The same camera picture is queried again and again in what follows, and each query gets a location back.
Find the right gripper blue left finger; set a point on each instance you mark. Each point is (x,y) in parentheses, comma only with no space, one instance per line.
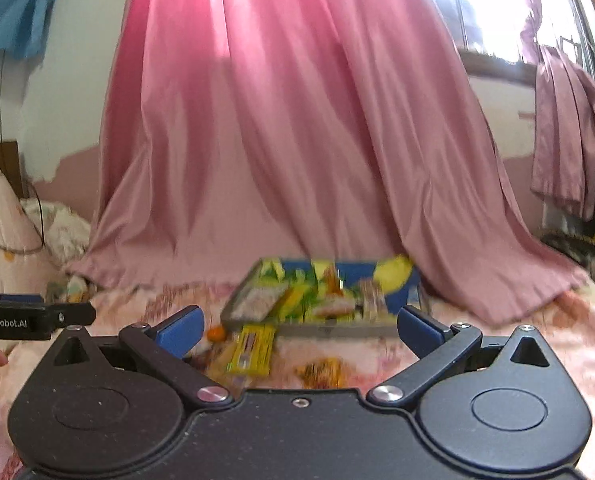
(159,350)

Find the grey tray with colourful liner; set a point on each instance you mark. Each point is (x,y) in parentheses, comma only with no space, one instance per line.
(324,298)

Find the beige quilted pillow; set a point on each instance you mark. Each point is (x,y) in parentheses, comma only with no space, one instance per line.
(26,267)

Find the window frame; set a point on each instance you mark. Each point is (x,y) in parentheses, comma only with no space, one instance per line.
(515,30)

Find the large pink curtain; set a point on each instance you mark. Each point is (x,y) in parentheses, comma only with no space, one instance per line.
(328,129)

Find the small orange fruit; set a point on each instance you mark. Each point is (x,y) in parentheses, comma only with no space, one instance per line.
(217,334)

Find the small tied pink curtain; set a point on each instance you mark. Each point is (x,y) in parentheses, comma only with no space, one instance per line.
(564,153)

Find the yellow snack packet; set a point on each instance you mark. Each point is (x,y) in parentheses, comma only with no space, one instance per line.
(253,351)

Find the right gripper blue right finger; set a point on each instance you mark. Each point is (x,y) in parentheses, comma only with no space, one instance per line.
(442,352)

